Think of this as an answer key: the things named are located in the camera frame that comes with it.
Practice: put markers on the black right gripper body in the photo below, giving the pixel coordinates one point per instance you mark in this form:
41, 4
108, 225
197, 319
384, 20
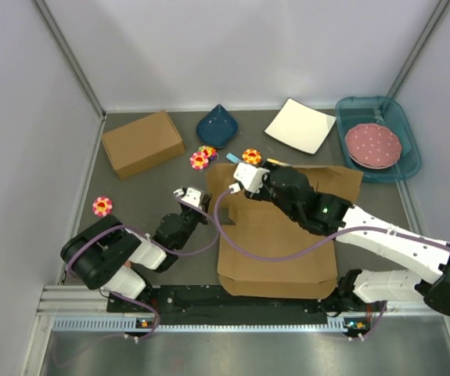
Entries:
267, 191

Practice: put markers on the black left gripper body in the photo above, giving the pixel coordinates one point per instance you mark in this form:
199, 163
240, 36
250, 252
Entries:
191, 219

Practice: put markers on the brown cardboard box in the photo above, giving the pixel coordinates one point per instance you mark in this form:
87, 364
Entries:
142, 144
256, 233

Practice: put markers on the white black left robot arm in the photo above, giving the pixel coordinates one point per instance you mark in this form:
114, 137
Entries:
102, 255

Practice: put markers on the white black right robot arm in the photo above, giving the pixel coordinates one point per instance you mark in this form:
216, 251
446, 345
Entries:
425, 262

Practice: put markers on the closed brown cardboard box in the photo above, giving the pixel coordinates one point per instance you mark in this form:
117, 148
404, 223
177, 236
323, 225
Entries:
142, 144

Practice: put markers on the yellow chalk stick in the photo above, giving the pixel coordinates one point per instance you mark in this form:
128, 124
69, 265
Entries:
275, 162

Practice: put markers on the orange flower plush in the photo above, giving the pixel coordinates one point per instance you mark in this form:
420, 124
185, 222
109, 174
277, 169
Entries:
252, 157

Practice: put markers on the pink flower plush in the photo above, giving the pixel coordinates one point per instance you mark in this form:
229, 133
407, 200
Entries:
102, 206
199, 161

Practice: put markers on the rainbow flower plush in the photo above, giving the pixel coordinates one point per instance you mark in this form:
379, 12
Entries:
209, 152

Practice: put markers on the blue chalk stick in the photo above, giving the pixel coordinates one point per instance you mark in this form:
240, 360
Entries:
233, 158

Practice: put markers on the white square plate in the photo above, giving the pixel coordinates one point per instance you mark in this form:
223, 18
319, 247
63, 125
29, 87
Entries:
300, 127

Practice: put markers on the dark blue ceramic bowl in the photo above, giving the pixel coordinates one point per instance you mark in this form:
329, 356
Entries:
217, 127

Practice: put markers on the pink dotted plate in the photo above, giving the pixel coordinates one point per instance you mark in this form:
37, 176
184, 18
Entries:
373, 146

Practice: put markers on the teal plastic bin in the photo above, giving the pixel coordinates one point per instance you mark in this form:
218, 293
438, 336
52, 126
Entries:
381, 110

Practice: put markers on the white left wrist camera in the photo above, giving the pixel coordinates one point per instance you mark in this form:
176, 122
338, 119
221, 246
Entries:
189, 196

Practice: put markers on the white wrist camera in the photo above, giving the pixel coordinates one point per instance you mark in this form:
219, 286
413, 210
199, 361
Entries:
189, 196
248, 177

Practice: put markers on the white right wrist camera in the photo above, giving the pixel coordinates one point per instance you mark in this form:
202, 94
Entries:
248, 177

